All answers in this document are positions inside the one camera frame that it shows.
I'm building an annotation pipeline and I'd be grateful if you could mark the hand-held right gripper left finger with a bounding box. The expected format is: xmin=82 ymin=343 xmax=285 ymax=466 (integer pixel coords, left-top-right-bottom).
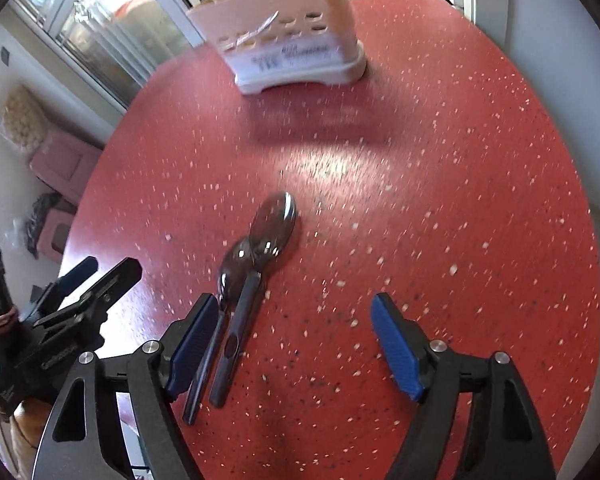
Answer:
xmin=32 ymin=292 xmax=220 ymax=480

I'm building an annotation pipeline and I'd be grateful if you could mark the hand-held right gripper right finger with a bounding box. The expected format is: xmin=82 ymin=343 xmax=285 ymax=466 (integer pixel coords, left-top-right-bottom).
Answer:
xmin=370 ymin=292 xmax=553 ymax=480

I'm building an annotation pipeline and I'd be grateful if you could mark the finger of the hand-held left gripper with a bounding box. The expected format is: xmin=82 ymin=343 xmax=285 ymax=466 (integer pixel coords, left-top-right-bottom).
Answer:
xmin=57 ymin=256 xmax=99 ymax=301
xmin=77 ymin=257 xmax=143 ymax=313

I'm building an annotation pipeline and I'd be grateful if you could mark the small steel spoon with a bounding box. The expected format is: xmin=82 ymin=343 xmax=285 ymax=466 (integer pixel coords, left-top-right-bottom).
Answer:
xmin=181 ymin=238 xmax=257 ymax=426

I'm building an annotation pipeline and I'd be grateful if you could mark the wide-handled steel spoon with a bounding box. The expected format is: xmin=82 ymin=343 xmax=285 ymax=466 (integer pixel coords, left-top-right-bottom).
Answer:
xmin=208 ymin=191 xmax=299 ymax=409

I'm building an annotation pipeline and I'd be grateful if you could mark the beige plastic utensil holder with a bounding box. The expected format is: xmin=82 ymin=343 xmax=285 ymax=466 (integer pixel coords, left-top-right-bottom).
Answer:
xmin=186 ymin=0 xmax=368 ymax=96

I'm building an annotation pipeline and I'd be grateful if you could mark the person's left hand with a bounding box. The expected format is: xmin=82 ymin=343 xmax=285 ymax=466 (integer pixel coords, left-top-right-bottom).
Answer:
xmin=10 ymin=400 xmax=51 ymax=448

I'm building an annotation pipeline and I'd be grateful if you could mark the small pink box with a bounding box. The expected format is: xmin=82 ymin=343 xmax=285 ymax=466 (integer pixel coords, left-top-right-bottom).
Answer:
xmin=37 ymin=207 xmax=76 ymax=263

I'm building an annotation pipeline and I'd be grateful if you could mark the dark plastic bag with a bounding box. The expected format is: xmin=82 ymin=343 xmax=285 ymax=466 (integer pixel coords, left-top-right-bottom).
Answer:
xmin=24 ymin=192 xmax=63 ymax=256

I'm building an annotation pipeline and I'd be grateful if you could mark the large pink box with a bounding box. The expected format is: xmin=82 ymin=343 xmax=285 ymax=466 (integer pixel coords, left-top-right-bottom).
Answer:
xmin=27 ymin=127 xmax=103 ymax=206

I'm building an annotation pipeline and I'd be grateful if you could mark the clear bag of puffed snacks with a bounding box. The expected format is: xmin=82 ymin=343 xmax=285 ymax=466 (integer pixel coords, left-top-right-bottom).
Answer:
xmin=0 ymin=85 xmax=46 ymax=153

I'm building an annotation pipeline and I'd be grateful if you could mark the glass sliding door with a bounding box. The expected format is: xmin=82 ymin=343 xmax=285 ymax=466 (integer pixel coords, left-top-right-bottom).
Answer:
xmin=10 ymin=0 xmax=206 ymax=111

